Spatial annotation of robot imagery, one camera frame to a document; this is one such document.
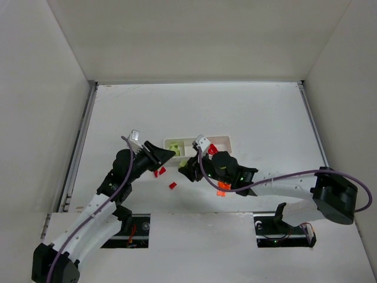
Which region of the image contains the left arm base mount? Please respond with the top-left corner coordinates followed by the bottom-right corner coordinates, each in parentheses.
top-left (101, 214), bottom-right (151, 249)

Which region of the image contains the white divided sorting tray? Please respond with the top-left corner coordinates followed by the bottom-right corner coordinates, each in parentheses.
top-left (163, 136), bottom-right (232, 165)

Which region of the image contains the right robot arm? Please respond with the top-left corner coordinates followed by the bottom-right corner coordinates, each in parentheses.
top-left (178, 151), bottom-right (358, 226)

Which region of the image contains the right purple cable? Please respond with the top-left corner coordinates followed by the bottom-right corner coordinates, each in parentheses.
top-left (197, 147), bottom-right (373, 213)

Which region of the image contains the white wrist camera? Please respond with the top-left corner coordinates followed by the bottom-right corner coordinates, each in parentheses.
top-left (128, 130), bottom-right (143, 154)
top-left (193, 134), bottom-right (211, 154)

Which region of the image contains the aluminium frame rail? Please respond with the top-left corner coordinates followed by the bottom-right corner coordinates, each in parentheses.
top-left (297, 81), bottom-right (343, 210)
top-left (53, 80), bottom-right (98, 212)

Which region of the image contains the red slope lego brick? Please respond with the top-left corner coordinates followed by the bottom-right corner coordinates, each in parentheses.
top-left (158, 167), bottom-right (166, 175)

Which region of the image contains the small red lego brick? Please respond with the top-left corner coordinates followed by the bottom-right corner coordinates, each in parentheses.
top-left (169, 182), bottom-right (177, 190)

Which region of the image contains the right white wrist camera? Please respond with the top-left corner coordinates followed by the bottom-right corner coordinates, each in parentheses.
top-left (193, 134), bottom-right (211, 154)

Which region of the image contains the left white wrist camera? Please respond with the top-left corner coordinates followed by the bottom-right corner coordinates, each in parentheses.
top-left (128, 130), bottom-right (143, 154)

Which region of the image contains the red curved lego piece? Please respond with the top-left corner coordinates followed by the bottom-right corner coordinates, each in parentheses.
top-left (207, 144), bottom-right (218, 156)

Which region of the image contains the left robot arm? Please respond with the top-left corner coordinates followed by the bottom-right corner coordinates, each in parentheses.
top-left (31, 139), bottom-right (175, 282)

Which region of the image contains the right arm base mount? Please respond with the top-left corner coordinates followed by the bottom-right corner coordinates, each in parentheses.
top-left (253, 203), bottom-right (317, 248)

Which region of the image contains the orange round lego piece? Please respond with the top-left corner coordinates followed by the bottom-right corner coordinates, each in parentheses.
top-left (217, 182), bottom-right (231, 190)

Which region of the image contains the right aluminium frame rail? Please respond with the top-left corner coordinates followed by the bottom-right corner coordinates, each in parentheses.
top-left (297, 81), bottom-right (343, 210)

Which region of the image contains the left aluminium frame rail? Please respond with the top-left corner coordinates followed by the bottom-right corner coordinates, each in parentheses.
top-left (53, 80), bottom-right (98, 212)

